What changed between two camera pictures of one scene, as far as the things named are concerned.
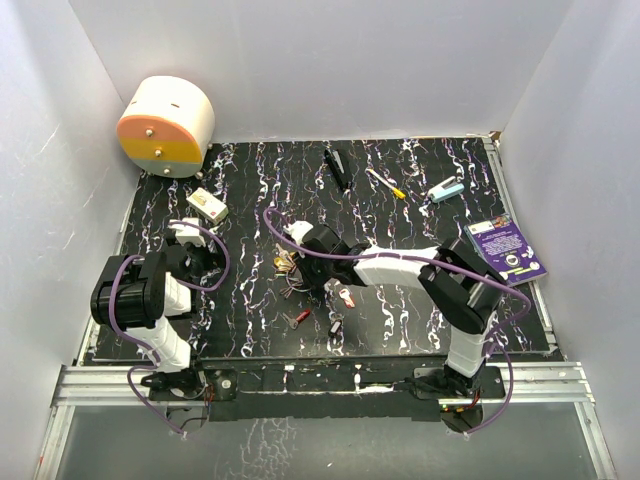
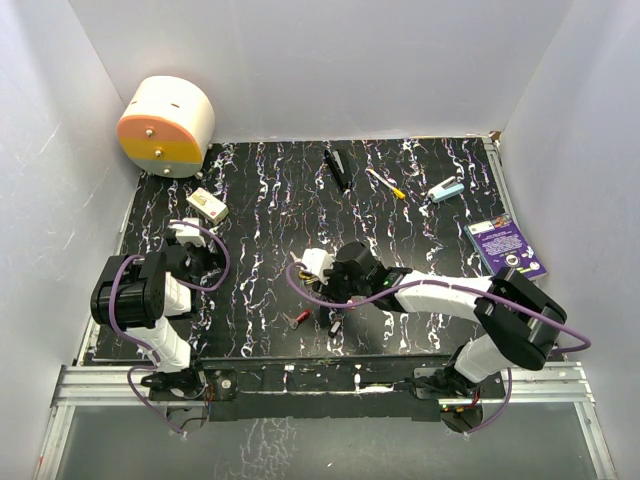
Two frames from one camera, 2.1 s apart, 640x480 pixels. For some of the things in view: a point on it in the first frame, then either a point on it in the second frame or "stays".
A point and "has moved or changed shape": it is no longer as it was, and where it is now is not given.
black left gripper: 213,261 stays
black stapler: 338,167 stays
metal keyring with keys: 284,264 has moved or changed shape
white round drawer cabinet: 166,126 stays
